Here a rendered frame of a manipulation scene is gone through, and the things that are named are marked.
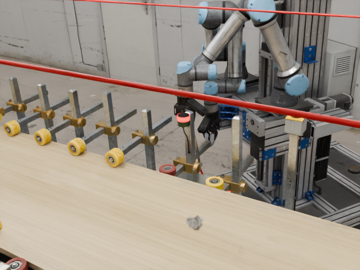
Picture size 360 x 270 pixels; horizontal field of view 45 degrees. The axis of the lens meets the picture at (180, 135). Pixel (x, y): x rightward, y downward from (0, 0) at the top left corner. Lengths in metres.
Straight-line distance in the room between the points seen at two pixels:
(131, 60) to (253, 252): 4.50
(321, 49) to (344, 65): 0.17
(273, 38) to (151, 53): 3.59
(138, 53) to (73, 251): 4.28
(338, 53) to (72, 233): 1.77
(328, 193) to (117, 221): 1.81
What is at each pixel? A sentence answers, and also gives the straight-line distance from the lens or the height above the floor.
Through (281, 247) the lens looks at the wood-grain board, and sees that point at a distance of 1.62.
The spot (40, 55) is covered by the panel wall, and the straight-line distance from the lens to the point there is 7.26.
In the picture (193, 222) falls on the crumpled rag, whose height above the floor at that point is 0.92.
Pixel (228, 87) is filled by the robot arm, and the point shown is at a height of 1.13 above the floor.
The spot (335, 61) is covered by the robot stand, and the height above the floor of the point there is 1.18.
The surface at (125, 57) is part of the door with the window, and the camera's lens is 5.88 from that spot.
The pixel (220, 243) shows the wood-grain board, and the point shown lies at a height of 0.90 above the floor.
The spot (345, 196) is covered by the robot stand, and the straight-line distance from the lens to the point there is 3.18.
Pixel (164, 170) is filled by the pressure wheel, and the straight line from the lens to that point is 2.03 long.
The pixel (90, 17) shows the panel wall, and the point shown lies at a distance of 6.16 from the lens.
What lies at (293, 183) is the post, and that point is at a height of 0.91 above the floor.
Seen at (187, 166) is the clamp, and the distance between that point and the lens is 2.15.
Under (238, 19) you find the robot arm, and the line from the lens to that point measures 2.17.
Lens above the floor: 1.96
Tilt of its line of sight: 27 degrees down
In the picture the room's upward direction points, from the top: 3 degrees counter-clockwise
